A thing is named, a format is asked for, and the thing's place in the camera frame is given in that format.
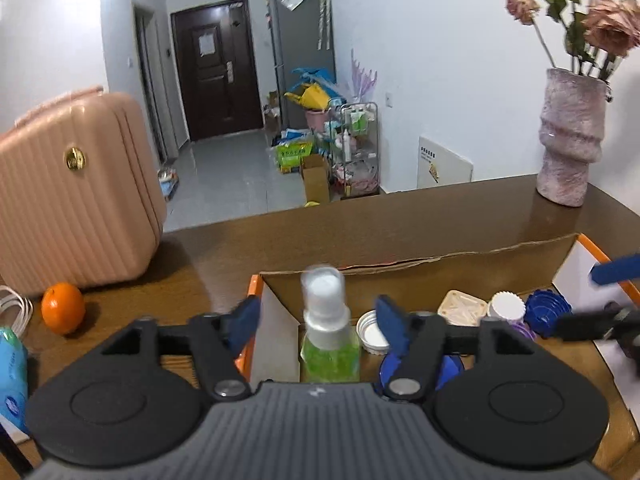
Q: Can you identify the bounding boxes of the blue clothes hangers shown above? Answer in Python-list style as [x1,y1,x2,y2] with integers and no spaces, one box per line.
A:
[291,66,346,106]

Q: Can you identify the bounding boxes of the side room door frame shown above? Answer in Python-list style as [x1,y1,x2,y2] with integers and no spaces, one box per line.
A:
[132,2,176,163]

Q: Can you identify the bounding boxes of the purple clothes hangers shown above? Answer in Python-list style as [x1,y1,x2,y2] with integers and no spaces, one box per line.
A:
[350,49,378,103]

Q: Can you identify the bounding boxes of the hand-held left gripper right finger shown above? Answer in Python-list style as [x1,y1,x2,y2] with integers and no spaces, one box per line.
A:
[376,295,538,402]

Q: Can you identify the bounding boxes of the white ribbed cap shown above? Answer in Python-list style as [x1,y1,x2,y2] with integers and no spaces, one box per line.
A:
[487,291,527,322]

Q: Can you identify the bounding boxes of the blue ribbed cap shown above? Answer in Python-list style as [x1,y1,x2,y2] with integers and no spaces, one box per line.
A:
[524,288,572,338]

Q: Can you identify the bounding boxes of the white power cable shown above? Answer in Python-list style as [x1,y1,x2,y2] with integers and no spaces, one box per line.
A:
[0,285,34,338]

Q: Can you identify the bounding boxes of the grey-pink ceramic vase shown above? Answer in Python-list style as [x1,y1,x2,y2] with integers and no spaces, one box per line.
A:
[536,67,608,207]

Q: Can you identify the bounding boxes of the yellow watering can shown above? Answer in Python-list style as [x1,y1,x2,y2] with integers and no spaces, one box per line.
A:
[284,84,331,111]

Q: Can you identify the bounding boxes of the pink suitcase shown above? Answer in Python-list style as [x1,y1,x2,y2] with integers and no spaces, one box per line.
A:
[0,86,168,297]

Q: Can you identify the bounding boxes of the blue tissue pack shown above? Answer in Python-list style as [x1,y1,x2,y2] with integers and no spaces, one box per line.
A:
[0,326,31,436]

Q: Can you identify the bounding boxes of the green spray bottle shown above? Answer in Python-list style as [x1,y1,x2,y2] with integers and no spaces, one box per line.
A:
[299,264,362,383]

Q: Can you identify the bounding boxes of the pink bucket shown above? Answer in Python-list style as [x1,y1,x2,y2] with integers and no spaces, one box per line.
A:
[305,108,333,133]

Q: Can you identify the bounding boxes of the small square yellow-white box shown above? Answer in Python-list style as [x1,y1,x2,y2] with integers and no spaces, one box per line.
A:
[437,290,490,328]

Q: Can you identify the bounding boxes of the small cardboard box by refrigerator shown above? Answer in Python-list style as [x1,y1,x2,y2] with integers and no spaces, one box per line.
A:
[264,91,283,146]

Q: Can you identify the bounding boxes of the red cardboard box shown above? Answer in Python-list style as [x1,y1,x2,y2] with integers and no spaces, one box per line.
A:
[239,232,640,396]

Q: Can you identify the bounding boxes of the folded white umbrella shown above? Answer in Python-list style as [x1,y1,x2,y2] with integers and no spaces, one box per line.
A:
[316,0,333,52]

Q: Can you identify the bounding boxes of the white board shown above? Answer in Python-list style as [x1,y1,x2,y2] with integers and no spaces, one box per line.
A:
[416,135,474,190]

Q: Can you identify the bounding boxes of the orange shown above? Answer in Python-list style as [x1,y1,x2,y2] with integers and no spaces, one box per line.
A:
[41,282,87,336]

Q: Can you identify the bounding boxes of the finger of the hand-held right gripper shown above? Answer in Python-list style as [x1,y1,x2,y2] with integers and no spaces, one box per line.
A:
[590,255,640,288]
[555,304,626,343]

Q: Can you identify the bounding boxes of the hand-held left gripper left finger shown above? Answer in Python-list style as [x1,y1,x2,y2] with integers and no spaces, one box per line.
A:
[100,296,261,401]

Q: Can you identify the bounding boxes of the dried pink roses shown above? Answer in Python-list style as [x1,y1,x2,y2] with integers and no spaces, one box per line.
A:
[505,0,640,81]

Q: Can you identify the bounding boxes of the small white cap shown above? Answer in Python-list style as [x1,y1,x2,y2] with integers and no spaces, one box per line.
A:
[356,310,391,353]

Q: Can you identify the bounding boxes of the grey refrigerator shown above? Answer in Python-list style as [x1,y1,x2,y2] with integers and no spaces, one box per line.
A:
[266,0,337,131]

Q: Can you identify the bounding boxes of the open cardboard box on floor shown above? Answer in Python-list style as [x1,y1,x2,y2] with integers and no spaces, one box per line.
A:
[300,154,331,204]

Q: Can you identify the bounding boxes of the blue round lid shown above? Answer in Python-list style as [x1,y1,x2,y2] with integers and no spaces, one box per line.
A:
[378,352,466,396]

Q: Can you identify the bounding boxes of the metal storage rack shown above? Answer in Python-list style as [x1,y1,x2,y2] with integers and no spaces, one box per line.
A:
[325,101,381,198]

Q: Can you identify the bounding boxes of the dark brown entrance door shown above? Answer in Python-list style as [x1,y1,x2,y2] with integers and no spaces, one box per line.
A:
[171,0,265,142]

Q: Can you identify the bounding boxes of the green bag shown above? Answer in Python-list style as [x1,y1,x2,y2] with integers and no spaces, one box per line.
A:
[276,141,316,175]

